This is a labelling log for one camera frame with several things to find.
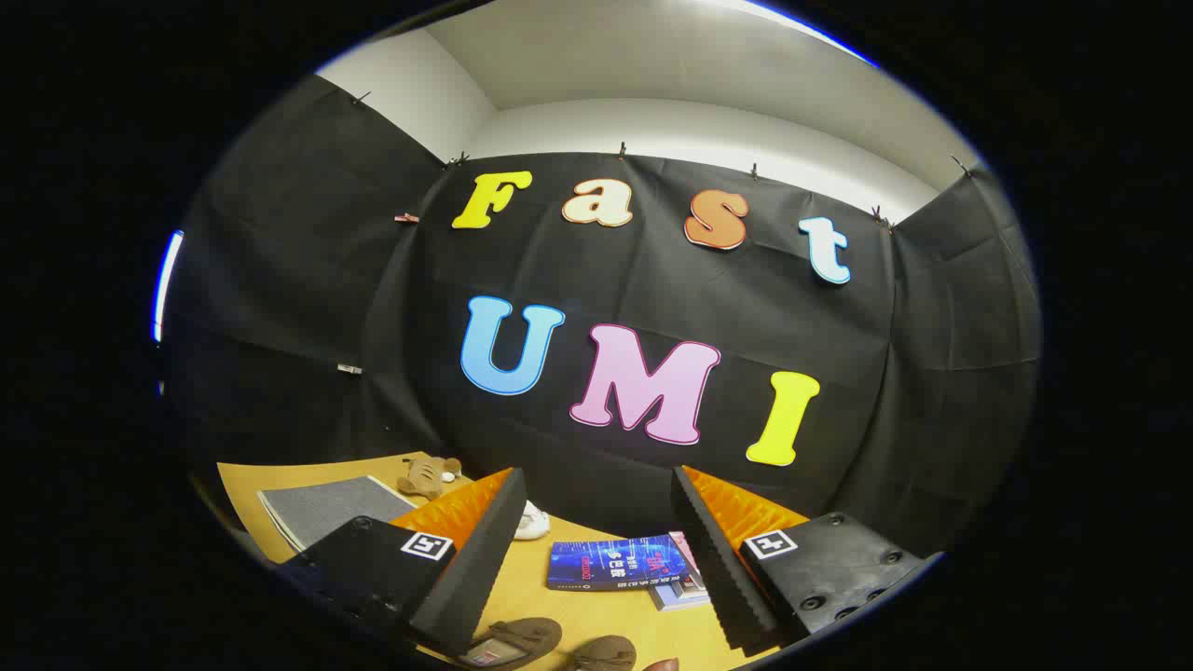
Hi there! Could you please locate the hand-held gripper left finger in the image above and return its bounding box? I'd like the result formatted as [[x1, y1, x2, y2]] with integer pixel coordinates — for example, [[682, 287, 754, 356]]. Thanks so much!
[[280, 468, 528, 658]]

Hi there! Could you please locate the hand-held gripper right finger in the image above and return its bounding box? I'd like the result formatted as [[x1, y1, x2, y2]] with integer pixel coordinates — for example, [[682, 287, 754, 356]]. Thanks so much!
[[671, 465, 944, 655]]

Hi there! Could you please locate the brown fuzzy shoe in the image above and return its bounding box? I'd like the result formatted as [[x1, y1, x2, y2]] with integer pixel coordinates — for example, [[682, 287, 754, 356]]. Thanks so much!
[[570, 636, 638, 671], [461, 617, 564, 670]]

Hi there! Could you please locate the grey fabric storage box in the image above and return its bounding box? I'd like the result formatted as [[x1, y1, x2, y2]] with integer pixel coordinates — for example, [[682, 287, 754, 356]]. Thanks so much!
[[258, 475, 418, 556]]

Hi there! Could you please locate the light blue book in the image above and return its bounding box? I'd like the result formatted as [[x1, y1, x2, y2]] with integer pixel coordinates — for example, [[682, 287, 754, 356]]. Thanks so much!
[[650, 576, 714, 612]]

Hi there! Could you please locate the brown plush toy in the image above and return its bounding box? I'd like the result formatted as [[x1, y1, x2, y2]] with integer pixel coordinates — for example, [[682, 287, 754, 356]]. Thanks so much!
[[397, 456, 463, 501]]

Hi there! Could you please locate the dark blue book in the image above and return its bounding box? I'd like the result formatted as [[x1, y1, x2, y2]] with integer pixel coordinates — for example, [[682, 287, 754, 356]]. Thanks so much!
[[547, 534, 692, 593]]

